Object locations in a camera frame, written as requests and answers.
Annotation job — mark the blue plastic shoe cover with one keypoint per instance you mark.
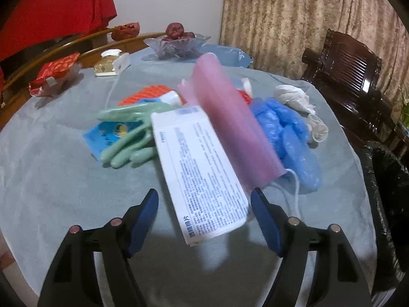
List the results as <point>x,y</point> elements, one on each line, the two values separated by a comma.
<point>289,136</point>

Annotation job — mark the clear plastic cup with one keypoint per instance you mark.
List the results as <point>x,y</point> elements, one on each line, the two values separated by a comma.
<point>317,128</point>

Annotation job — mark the glass fruit bowl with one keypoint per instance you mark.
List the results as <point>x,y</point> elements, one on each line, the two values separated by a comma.
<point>181,48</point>

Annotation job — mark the white printed wipes packet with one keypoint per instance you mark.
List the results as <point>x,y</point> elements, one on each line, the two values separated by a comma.
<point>207,196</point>

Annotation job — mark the blue snack wrapper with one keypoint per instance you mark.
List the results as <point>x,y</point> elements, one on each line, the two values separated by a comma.
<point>107,133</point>

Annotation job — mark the beige patterned curtain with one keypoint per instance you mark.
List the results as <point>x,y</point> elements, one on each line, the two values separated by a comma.
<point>275,34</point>

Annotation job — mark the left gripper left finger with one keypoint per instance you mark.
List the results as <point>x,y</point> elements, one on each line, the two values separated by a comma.
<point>72,280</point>

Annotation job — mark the red gift box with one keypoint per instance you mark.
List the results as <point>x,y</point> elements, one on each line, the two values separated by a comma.
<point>54,75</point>

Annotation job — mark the red apples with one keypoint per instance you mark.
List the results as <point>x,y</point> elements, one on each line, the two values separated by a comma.
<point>175,31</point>

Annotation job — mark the white tissue box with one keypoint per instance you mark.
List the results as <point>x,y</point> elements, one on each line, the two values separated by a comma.
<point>112,63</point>

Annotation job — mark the red basket ornament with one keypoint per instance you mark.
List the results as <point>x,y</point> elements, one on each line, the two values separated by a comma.
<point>125,31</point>

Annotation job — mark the light blue table cloth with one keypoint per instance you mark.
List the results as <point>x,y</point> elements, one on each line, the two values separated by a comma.
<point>50,181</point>

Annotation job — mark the white tissue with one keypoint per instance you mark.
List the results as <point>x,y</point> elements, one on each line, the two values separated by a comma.
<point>294,98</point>

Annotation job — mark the green rubber glove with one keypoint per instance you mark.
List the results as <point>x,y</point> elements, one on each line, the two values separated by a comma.
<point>137,144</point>

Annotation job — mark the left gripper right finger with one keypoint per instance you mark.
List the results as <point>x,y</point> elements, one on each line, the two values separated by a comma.
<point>338,279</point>

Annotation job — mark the red cloth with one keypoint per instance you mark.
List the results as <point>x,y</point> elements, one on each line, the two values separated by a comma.
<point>36,21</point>

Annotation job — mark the orange ribbed cup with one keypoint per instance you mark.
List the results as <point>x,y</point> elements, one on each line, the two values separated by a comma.
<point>155,93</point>

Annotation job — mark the black lined trash bin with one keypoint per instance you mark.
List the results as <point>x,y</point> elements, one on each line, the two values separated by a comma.
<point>386,181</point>

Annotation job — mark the blue side table cloth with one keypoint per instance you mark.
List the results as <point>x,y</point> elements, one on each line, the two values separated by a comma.
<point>228,56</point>

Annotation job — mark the pink face mask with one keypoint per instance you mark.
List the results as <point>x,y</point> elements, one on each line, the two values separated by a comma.
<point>253,159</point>

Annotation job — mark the wooden sofa frame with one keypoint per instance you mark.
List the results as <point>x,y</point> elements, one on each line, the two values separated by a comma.
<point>15,93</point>

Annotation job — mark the dark wooden armchair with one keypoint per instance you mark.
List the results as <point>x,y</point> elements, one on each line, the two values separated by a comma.
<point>346,73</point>

